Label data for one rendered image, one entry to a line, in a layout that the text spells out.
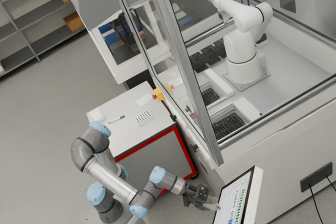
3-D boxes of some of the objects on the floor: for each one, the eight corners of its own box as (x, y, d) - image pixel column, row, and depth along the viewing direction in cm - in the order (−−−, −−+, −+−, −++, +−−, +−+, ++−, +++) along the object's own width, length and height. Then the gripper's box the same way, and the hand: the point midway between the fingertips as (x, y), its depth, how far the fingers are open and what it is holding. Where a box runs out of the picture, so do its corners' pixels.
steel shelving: (-31, 102, 520) (-148, -18, 392) (-32, 88, 556) (-140, -26, 428) (164, -9, 592) (119, -141, 464) (151, -15, 629) (106, -140, 500)
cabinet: (245, 243, 243) (224, 183, 192) (184, 151, 321) (157, 91, 270) (352, 176, 255) (359, 102, 203) (268, 103, 333) (257, 36, 281)
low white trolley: (142, 214, 287) (104, 162, 238) (121, 165, 334) (86, 113, 285) (201, 179, 293) (176, 121, 245) (172, 136, 340) (146, 80, 292)
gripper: (183, 192, 150) (224, 214, 152) (189, 175, 156) (229, 196, 157) (176, 198, 157) (216, 218, 158) (181, 181, 163) (220, 201, 164)
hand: (217, 208), depth 160 cm, fingers closed
